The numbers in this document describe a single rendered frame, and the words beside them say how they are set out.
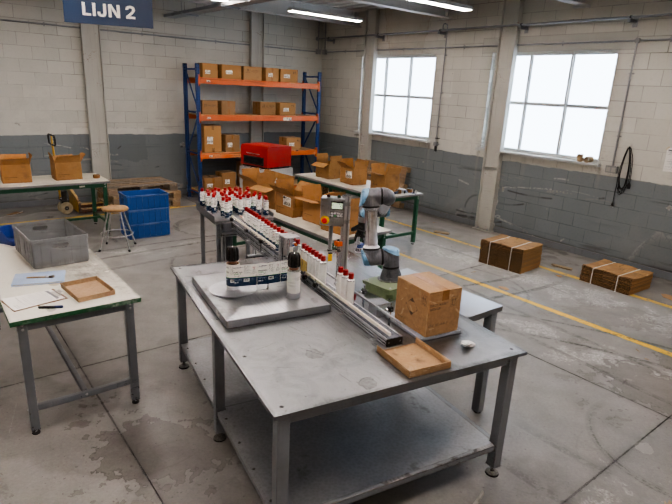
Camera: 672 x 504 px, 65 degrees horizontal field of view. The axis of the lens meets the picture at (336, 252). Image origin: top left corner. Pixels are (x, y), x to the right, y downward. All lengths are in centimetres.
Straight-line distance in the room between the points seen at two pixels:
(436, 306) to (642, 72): 575
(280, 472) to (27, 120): 860
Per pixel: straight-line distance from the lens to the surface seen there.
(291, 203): 591
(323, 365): 274
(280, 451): 252
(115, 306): 369
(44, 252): 444
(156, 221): 807
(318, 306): 330
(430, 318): 304
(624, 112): 824
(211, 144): 1050
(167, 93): 1093
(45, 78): 1037
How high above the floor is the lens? 216
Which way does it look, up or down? 17 degrees down
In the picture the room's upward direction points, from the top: 3 degrees clockwise
